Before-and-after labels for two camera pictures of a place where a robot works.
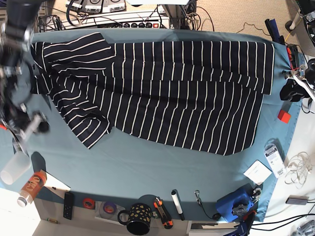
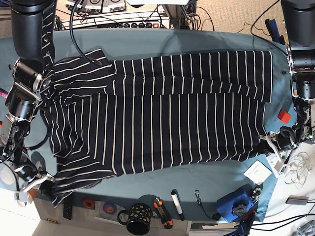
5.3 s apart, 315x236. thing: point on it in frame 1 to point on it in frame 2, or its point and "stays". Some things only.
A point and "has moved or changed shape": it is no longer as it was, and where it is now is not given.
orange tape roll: x=88 y=203 stays
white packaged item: x=275 y=162 stays
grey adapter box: x=296 y=199 stays
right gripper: x=305 y=73 to x=284 y=139
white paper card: x=258 y=172 stays
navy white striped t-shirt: x=204 y=96 has moved or changed shape
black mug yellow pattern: x=140 y=218 stays
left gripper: x=24 y=123 to x=29 y=177
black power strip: x=137 y=25 stays
